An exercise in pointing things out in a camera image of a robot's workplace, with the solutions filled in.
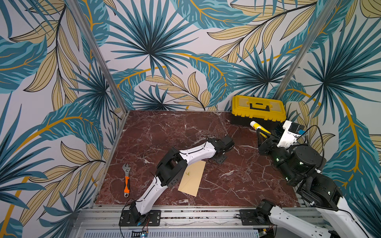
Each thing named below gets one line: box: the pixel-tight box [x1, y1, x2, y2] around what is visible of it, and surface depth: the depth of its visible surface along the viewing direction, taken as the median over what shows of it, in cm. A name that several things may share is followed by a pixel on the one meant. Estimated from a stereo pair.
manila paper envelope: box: [177, 160, 206, 197], surface depth 87 cm
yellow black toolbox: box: [231, 95, 287, 131], surface depth 102 cm
